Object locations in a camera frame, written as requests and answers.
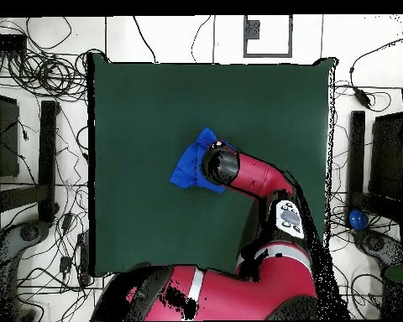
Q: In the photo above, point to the blue shirt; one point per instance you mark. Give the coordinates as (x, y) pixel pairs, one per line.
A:
(188, 164)

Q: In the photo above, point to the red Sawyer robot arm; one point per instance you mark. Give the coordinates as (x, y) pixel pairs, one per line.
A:
(255, 174)

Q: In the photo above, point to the dark green table cloth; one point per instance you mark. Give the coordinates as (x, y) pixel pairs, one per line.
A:
(137, 134)

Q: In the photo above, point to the small grey square plate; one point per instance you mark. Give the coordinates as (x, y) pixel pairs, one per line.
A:
(253, 29)

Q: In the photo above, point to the blue round object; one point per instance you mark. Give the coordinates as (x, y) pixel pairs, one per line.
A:
(358, 220)

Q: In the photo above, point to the dark box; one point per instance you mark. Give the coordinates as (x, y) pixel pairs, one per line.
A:
(6, 141)
(388, 157)

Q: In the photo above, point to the black power strip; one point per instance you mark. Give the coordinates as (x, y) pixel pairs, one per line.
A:
(6, 43)
(84, 258)

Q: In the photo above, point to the black office chair base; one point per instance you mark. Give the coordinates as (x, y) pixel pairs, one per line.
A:
(28, 232)
(376, 243)

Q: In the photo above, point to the small black power adapter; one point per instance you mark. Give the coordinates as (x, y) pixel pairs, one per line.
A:
(65, 264)

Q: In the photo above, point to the grey square frame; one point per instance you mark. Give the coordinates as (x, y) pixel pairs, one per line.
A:
(268, 54)

